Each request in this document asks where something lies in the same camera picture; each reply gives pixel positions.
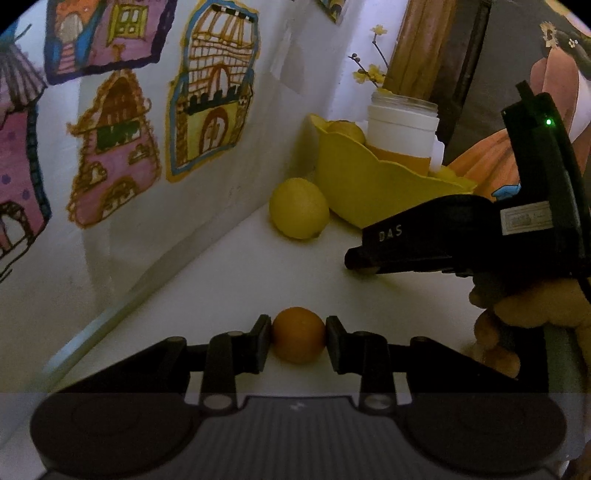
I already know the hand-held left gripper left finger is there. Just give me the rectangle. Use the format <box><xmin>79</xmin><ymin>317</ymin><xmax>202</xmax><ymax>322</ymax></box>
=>
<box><xmin>69</xmin><ymin>315</ymin><xmax>272</xmax><ymax>412</ymax></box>

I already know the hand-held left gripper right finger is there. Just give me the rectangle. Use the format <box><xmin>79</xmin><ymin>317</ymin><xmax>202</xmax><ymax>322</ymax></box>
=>
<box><xmin>325</xmin><ymin>316</ymin><xmax>532</xmax><ymax>413</ymax></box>

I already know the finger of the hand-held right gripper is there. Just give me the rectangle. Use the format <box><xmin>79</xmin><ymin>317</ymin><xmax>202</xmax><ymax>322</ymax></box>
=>
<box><xmin>344</xmin><ymin>244</ymin><xmax>472</xmax><ymax>278</ymax></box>

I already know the small orange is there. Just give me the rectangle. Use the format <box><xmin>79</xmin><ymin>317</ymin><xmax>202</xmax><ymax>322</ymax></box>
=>
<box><xmin>271</xmin><ymin>307</ymin><xmax>327</xmax><ymax>363</ymax></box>

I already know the yellow wavy-edged bowl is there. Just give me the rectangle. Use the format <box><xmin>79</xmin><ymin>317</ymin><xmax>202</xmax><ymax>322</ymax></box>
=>
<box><xmin>308</xmin><ymin>114</ymin><xmax>478</xmax><ymax>229</ymax></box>

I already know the person's right hand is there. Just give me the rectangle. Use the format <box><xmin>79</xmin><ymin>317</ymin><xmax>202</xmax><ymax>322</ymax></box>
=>
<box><xmin>468</xmin><ymin>278</ymin><xmax>591</xmax><ymax>378</ymax></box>

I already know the white printed tablecloth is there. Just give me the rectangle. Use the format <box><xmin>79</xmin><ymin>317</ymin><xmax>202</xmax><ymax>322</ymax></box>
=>
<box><xmin>41</xmin><ymin>203</ymin><xmax>522</xmax><ymax>393</ymax></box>

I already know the small white bottle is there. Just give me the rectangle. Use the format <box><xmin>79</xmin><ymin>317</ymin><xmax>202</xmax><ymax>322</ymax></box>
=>
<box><xmin>430</xmin><ymin>136</ymin><xmax>448</xmax><ymax>169</ymax></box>

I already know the yellow lemon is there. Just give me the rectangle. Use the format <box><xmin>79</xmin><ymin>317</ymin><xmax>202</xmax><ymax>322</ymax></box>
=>
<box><xmin>269</xmin><ymin>178</ymin><xmax>331</xmax><ymax>240</ymax></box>

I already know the white jar with orange contents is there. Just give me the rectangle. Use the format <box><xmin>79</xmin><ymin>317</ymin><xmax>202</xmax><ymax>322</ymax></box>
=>
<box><xmin>366</xmin><ymin>90</ymin><xmax>439</xmax><ymax>176</ymax></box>

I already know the brown wooden pole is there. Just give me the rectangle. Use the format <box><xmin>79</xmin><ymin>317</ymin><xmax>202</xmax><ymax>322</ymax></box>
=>
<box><xmin>383</xmin><ymin>0</ymin><xmax>458</xmax><ymax>104</ymax></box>

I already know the yellow flower twig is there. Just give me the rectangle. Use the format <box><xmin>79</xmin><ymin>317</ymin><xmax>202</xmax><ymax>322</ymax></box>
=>
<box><xmin>347</xmin><ymin>24</ymin><xmax>389</xmax><ymax>90</ymax></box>

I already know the white paper backdrop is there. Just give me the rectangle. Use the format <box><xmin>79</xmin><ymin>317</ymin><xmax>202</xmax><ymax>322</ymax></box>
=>
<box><xmin>76</xmin><ymin>0</ymin><xmax>409</xmax><ymax>296</ymax></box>

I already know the pink house drawing brown outline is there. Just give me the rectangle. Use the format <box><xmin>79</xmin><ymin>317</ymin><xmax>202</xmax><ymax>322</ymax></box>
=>
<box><xmin>66</xmin><ymin>69</ymin><xmax>163</xmax><ymax>230</ymax></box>

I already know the yellow castle house drawing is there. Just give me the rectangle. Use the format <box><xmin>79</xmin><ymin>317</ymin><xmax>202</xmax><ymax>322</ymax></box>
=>
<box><xmin>165</xmin><ymin>0</ymin><xmax>260</xmax><ymax>184</ymax></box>

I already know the pink house drawing purple roof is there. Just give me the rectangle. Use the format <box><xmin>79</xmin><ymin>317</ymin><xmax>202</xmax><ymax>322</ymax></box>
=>
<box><xmin>0</xmin><ymin>25</ymin><xmax>52</xmax><ymax>283</ymax></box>

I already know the dark purple framed house drawing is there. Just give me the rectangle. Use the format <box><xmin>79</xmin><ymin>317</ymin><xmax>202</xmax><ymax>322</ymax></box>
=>
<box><xmin>43</xmin><ymin>0</ymin><xmax>178</xmax><ymax>87</ymax></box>

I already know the wall poster with orange dress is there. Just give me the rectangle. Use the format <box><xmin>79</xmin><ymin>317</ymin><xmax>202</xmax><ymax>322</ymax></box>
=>
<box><xmin>445</xmin><ymin>0</ymin><xmax>591</xmax><ymax>200</ymax></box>

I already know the dark wooden frame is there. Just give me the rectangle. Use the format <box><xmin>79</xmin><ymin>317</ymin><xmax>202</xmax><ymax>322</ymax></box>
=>
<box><xmin>434</xmin><ymin>0</ymin><xmax>492</xmax><ymax>162</ymax></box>

